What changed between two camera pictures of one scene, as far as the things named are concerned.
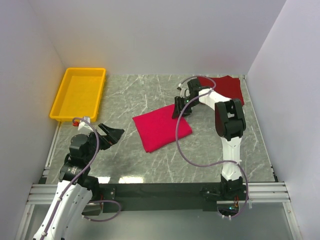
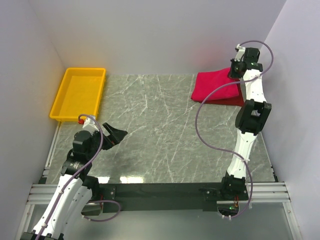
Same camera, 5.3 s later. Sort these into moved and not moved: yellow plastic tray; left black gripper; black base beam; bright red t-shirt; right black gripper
Moved: bright red t-shirt; right black gripper
Not moved: left black gripper; black base beam; yellow plastic tray
